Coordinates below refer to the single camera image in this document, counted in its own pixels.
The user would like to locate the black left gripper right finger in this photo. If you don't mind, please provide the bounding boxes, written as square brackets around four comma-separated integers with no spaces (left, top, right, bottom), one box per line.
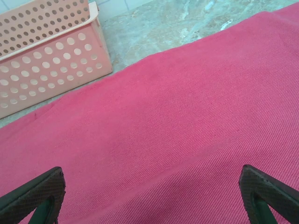
[238,164,299,224]

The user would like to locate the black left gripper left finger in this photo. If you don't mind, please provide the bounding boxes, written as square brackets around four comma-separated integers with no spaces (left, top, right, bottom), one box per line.
[0,166,66,224]

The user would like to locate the pink towel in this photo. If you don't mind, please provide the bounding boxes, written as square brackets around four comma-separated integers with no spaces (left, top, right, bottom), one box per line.
[0,2,299,224]

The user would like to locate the pink perforated plastic basket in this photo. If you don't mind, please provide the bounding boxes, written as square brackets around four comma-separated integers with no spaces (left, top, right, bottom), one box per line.
[0,0,113,119]

